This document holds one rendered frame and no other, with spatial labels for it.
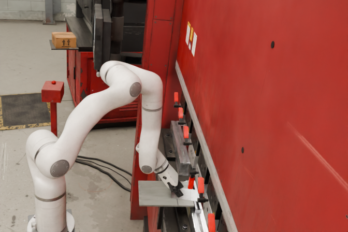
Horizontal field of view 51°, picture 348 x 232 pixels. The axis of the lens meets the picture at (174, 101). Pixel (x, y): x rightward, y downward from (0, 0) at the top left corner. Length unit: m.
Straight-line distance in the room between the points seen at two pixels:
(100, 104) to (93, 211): 1.92
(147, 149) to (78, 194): 1.84
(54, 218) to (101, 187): 1.89
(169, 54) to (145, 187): 0.94
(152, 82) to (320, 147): 0.91
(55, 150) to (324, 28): 0.97
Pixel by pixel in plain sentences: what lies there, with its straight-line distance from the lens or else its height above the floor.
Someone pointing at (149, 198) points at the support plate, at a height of 1.00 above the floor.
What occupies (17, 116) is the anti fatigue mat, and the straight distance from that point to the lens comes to 4.59.
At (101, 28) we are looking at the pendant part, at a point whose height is 1.53.
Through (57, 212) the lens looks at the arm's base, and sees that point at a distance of 1.57.
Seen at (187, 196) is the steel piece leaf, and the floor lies 1.00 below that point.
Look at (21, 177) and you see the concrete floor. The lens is 3.63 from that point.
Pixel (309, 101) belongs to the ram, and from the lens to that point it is 0.76.
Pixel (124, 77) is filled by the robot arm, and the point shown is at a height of 1.66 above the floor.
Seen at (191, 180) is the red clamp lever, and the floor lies 1.20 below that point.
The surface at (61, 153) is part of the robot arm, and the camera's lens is 1.36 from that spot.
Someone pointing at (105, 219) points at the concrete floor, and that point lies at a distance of 3.15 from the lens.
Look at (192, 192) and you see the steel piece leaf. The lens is 1.89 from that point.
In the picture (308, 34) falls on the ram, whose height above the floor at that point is 2.02.
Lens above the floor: 2.18
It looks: 25 degrees down
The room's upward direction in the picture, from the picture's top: 8 degrees clockwise
